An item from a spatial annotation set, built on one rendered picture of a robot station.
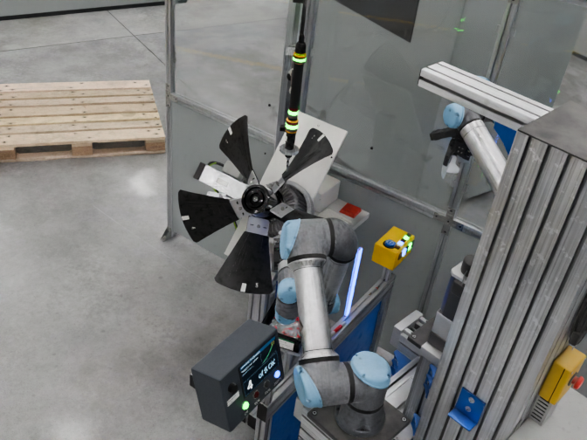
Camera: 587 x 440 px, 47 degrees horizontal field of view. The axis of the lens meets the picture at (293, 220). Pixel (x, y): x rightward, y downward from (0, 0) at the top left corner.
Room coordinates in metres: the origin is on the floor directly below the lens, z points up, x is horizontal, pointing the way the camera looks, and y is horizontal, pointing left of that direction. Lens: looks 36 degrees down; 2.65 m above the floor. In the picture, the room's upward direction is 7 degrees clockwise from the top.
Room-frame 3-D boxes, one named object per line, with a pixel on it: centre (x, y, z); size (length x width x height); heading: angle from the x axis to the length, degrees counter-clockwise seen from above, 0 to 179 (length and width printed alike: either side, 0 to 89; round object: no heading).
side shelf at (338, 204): (2.62, -0.14, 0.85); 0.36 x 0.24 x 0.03; 59
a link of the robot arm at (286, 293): (1.68, -0.01, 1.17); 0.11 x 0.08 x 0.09; 6
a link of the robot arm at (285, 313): (1.69, -0.03, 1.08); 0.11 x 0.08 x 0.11; 107
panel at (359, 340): (1.82, -0.21, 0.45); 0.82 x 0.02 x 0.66; 149
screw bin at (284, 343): (1.85, -0.03, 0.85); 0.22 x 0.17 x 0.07; 165
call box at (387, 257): (2.16, -0.41, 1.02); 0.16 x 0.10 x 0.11; 149
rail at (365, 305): (1.82, -0.21, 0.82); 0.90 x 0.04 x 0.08; 149
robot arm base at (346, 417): (1.29, -0.27, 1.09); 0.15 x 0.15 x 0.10
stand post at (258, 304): (2.25, 0.11, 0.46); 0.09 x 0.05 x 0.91; 59
